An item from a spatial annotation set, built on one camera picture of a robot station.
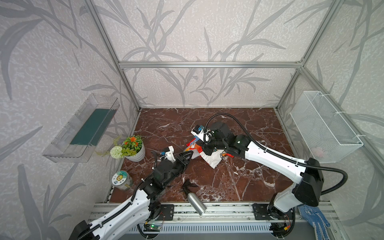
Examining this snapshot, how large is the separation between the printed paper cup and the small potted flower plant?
0.09m

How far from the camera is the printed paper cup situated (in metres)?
0.77

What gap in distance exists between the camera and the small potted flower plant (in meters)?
0.77

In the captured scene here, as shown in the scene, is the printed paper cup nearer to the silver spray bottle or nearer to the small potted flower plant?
the small potted flower plant

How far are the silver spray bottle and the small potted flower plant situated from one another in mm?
303

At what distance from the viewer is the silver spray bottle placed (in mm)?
736

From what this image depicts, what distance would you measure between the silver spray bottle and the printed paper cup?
293 millimetres
